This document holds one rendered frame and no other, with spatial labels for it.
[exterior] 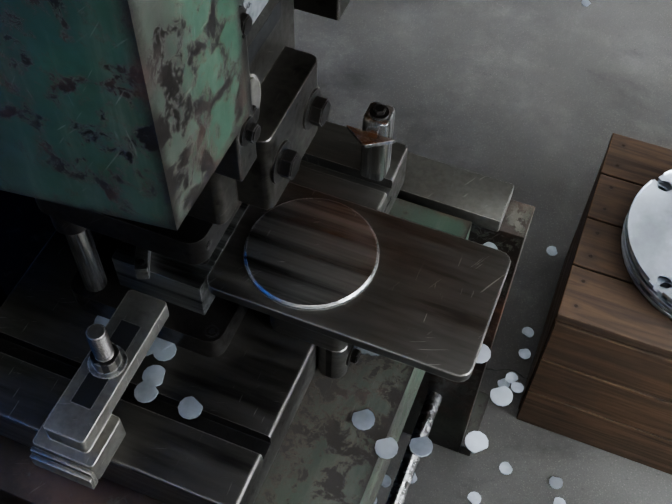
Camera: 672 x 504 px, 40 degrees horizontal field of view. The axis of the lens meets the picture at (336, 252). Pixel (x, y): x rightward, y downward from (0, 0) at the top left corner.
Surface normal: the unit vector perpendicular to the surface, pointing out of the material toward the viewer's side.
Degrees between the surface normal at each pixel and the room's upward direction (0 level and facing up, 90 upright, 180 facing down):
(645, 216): 0
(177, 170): 90
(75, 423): 0
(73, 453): 0
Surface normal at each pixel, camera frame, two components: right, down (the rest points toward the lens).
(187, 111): 0.93, 0.31
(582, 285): 0.01, -0.58
